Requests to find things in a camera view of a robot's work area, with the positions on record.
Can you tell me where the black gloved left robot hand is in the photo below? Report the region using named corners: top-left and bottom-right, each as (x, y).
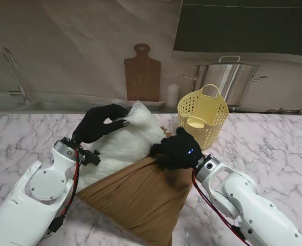
top-left (71, 104), bottom-right (130, 146)

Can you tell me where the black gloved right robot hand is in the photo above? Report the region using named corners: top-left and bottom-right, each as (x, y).
top-left (150, 128), bottom-right (205, 171)

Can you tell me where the white pillow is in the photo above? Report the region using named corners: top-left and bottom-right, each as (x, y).
top-left (76, 99), bottom-right (165, 190)

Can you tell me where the brown pillowcase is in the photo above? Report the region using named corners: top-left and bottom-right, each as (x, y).
top-left (75, 125), bottom-right (193, 246)

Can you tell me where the yellow perforated laundry basket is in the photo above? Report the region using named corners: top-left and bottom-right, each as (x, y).
top-left (177, 84), bottom-right (230, 151)

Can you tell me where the steel kitchen sink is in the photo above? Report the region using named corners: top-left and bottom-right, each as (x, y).
top-left (0, 99), bottom-right (114, 113)

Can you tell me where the stack of white plates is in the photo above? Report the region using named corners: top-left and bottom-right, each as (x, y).
top-left (119, 100), bottom-right (167, 111)

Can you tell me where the brown wooden cutting board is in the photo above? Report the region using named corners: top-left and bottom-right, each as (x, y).
top-left (124, 43), bottom-right (162, 102)

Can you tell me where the chrome kitchen faucet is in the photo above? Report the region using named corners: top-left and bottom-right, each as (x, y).
top-left (2, 47), bottom-right (31, 105)

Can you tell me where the large steel stockpot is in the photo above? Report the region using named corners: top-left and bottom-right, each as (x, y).
top-left (183, 55), bottom-right (269, 108)

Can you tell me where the black stove grate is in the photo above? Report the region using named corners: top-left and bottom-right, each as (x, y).
top-left (267, 107), bottom-right (302, 115)

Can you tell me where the dark range hood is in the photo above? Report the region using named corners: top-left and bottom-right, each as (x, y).
top-left (171, 0), bottom-right (302, 58)

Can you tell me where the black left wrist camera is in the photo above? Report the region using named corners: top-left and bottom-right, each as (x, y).
top-left (82, 150), bottom-right (102, 167)

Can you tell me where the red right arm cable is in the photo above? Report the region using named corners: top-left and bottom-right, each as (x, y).
top-left (191, 169), bottom-right (246, 241)

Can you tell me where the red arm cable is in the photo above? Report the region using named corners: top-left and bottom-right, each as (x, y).
top-left (47, 147), bottom-right (81, 234)
top-left (191, 169), bottom-right (246, 241)

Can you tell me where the red left arm cable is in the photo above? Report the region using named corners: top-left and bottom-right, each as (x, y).
top-left (47, 147), bottom-right (81, 234)

